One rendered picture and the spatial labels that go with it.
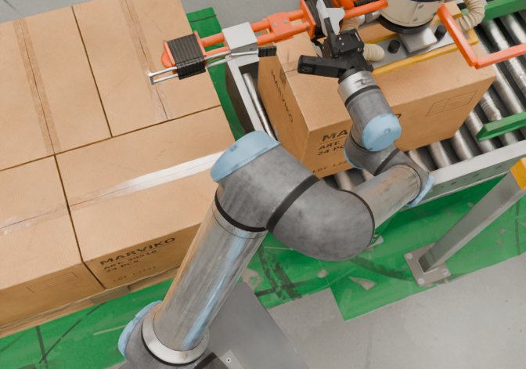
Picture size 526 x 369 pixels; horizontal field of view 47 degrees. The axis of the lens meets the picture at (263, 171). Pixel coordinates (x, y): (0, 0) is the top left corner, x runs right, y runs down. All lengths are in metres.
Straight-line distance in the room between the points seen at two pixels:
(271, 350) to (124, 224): 0.66
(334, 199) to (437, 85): 0.97
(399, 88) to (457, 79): 0.18
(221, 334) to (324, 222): 0.84
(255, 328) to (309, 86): 0.69
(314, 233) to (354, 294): 1.63
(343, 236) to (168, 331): 0.50
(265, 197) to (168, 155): 1.20
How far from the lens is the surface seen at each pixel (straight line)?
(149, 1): 2.46
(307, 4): 1.54
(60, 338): 2.54
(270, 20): 1.51
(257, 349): 1.69
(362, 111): 1.37
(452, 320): 2.62
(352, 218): 0.95
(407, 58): 1.66
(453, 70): 1.89
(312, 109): 1.72
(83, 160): 2.14
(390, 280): 2.58
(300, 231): 0.91
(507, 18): 2.63
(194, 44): 1.45
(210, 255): 1.07
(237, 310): 1.71
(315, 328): 2.48
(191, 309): 1.20
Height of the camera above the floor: 2.43
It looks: 66 degrees down
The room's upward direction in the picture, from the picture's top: 7 degrees clockwise
